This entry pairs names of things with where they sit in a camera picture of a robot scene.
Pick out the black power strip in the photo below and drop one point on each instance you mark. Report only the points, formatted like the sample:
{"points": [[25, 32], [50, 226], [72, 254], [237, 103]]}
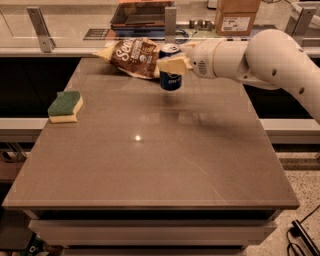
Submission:
{"points": [[299, 241]]}

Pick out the dark tray with books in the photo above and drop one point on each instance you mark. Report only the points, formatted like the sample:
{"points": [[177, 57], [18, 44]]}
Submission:
{"points": [[140, 14]]}

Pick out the metal bracket post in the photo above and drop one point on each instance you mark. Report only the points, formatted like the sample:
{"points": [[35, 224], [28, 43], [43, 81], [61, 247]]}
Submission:
{"points": [[45, 40], [296, 28], [170, 24]]}

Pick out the green and yellow sponge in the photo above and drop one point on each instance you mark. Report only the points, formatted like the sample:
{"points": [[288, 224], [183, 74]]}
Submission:
{"points": [[65, 107]]}

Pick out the left metal bracket post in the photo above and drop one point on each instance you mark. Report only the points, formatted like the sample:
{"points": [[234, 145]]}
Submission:
{"points": [[45, 40]]}

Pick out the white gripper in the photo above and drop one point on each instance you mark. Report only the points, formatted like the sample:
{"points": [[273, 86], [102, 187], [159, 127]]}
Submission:
{"points": [[201, 59]]}

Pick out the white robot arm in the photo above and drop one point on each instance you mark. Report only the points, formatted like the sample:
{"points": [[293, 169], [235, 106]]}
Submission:
{"points": [[270, 60]]}

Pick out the right metal bracket post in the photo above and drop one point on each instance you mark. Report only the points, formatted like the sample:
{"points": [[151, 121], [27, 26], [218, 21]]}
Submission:
{"points": [[296, 28]]}

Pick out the brown chip bag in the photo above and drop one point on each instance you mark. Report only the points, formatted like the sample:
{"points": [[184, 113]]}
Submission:
{"points": [[136, 57]]}

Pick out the middle metal bracket post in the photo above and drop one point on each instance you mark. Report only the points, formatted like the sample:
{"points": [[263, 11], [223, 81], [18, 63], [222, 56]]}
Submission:
{"points": [[170, 24]]}

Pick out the cardboard box with label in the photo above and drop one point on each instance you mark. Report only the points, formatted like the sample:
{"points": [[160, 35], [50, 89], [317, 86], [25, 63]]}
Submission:
{"points": [[235, 17]]}

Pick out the blue pepsi can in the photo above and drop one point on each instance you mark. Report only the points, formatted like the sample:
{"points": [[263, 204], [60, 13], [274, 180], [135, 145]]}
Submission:
{"points": [[169, 82]]}

